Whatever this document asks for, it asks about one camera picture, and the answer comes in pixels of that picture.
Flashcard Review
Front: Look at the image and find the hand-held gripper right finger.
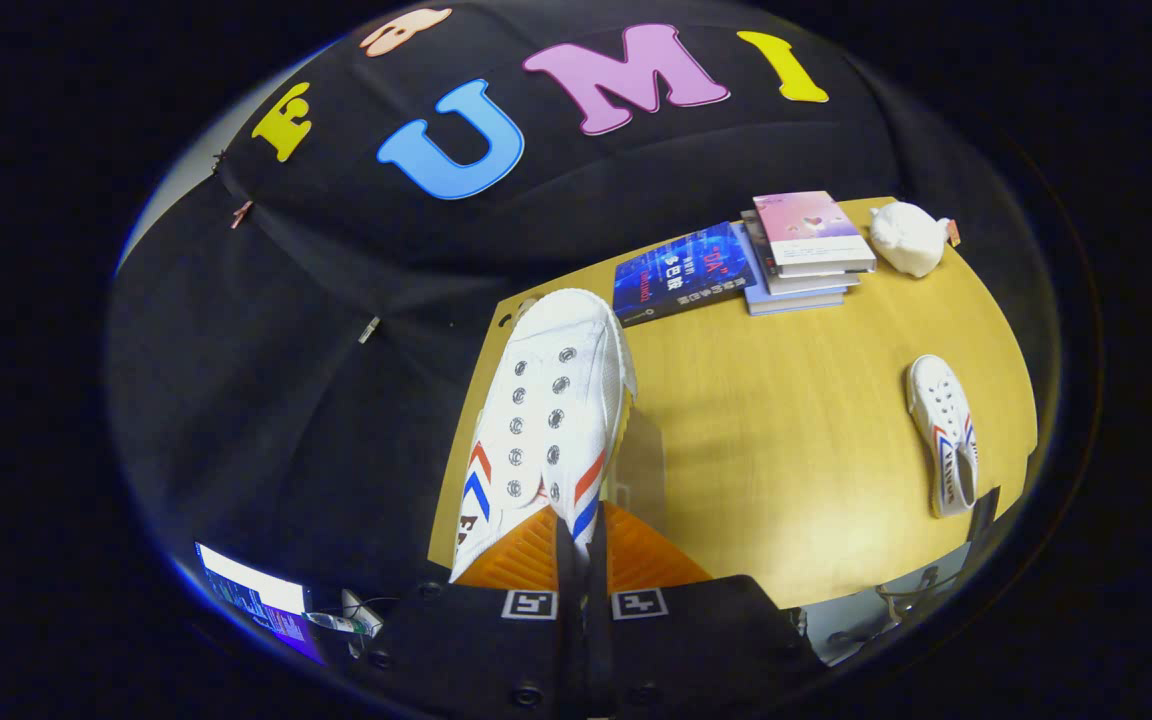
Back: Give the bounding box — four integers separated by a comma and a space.
586, 500, 827, 719

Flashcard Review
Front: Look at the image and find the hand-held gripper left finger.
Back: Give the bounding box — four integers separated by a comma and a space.
366, 503, 587, 719

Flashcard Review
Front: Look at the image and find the white striped canvas shoe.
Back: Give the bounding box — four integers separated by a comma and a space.
448, 288, 639, 584
904, 354, 980, 519

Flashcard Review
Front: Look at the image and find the small white device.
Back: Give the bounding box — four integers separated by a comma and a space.
341, 590, 385, 639

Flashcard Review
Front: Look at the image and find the computer screen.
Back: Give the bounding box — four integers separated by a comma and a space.
194, 542, 327, 666

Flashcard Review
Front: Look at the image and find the dark blue book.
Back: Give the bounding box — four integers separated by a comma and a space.
612, 222, 759, 329

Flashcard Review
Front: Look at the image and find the black table clamp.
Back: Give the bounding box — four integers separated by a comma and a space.
966, 487, 1002, 546

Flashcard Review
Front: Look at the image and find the grey cover book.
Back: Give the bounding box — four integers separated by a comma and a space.
741, 210, 862, 297

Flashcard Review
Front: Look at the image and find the pink cover book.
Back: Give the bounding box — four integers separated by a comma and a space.
752, 190, 878, 278

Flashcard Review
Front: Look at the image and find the white plush toy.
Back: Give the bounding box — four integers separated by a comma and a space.
869, 200, 962, 279

